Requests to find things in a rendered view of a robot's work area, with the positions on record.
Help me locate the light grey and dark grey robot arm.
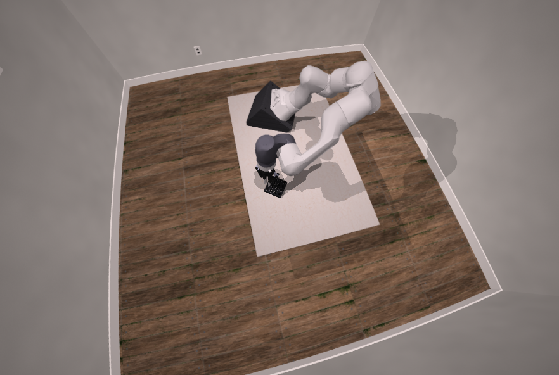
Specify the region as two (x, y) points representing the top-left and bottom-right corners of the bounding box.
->
(255, 61), (381, 176)

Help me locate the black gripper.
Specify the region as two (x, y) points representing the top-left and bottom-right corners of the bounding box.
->
(255, 165), (279, 186)

